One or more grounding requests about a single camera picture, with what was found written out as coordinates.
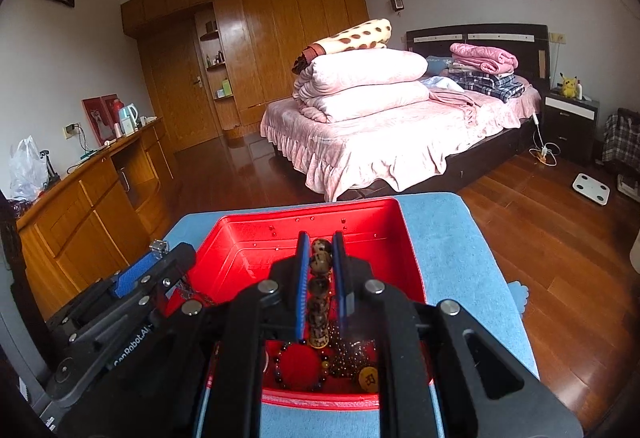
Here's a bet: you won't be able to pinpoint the yellow plush toy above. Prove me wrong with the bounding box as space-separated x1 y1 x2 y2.
557 73 580 98

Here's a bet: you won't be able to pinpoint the power strip with cables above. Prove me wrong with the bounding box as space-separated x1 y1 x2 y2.
530 144 563 167

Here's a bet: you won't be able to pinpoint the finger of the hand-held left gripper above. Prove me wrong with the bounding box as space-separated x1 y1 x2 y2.
112 252 166 298
75 243 197 345

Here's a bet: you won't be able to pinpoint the folded pink blanket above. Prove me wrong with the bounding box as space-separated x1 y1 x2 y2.
449 43 519 75

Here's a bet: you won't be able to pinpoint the folded plaid clothes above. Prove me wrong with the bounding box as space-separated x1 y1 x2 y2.
447 68 526 104

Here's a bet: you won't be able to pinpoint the red tin box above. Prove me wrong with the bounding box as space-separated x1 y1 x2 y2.
187 197 432 411

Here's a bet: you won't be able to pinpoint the blue tablecloth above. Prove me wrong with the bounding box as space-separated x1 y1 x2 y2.
160 192 541 438

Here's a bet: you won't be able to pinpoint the dark wooden bed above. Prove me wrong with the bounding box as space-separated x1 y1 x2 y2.
260 24 551 204

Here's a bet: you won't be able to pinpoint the pink bedspread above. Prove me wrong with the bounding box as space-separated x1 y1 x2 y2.
260 78 543 203

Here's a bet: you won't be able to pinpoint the wooden sideboard cabinet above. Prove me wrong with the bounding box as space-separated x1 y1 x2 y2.
15 118 176 314

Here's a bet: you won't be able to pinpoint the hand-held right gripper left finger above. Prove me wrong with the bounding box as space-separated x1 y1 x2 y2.
60 231 311 438

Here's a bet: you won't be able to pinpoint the clear plastic bag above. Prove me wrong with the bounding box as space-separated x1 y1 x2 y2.
9 135 51 203

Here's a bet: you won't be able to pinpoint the dark nightstand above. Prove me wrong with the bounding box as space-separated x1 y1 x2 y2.
542 88 601 164

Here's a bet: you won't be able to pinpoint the folded pink quilt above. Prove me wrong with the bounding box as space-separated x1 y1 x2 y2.
294 50 429 106
295 80 432 124

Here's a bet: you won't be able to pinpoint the red photo frame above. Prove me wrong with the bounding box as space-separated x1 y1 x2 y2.
81 94 121 146

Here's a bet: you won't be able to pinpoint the multicolour bead bracelet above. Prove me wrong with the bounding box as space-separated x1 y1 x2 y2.
271 342 332 393

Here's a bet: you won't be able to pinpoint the wooden bead bracelet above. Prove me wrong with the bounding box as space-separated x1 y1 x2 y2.
309 238 335 350

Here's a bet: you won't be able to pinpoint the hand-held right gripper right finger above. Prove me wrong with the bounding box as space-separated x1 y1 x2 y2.
332 231 584 438

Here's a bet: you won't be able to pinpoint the cream brown spotted blanket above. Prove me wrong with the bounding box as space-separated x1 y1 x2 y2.
291 18 393 74

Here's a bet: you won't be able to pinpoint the white bathroom scale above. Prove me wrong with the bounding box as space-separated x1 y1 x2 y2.
572 173 613 206

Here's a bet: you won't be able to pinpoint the wooden wardrobe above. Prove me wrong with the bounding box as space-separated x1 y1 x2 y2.
120 0 371 154

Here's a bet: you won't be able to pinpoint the wooden door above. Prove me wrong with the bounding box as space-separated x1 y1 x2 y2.
145 25 223 151

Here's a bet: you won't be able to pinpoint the white electric kettle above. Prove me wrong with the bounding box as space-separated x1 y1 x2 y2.
120 103 141 134

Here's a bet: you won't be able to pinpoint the plaid bag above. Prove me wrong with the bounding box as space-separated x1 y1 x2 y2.
601 108 640 169

